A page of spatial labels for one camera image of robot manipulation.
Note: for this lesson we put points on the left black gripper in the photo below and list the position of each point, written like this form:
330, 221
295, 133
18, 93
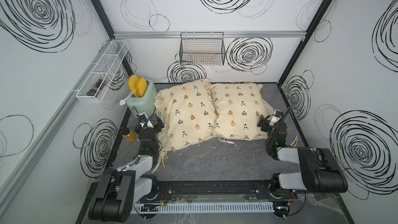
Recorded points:
154, 129

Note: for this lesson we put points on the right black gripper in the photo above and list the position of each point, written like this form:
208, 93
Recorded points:
266, 124

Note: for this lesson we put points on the cream bear-print pillow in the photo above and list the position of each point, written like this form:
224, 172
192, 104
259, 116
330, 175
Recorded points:
239, 108
188, 115

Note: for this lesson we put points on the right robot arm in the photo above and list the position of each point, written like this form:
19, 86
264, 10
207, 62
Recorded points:
319, 170

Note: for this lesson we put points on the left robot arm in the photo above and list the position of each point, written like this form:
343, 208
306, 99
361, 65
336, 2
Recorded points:
119, 189

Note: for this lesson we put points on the yellow juice bottle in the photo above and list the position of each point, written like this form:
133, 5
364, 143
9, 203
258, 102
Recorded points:
128, 135

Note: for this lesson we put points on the mint green toaster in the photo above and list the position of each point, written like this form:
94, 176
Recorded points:
143, 104

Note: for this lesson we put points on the right yellow toast slice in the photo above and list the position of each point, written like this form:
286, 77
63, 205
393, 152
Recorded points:
141, 86

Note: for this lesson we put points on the yellow toast slice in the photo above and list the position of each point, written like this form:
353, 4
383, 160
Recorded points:
141, 86
132, 82

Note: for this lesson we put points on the left yellow toast slice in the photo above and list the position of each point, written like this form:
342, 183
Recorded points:
132, 82

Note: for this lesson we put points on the dark bottle in shelf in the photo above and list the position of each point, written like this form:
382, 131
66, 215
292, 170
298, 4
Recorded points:
97, 87

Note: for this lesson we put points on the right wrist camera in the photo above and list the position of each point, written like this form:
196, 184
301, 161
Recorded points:
276, 116

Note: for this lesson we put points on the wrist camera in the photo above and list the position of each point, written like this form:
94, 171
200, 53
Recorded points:
143, 120
276, 116

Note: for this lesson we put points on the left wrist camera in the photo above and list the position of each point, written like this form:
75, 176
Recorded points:
143, 120

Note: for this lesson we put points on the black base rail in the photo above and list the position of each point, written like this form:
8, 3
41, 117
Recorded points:
260, 189

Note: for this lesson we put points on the white wire wall shelf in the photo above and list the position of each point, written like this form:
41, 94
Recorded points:
108, 66

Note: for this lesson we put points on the white slotted cable duct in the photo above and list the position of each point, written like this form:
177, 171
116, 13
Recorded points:
197, 208

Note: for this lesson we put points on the black wire wall basket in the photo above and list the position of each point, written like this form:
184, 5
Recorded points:
202, 48

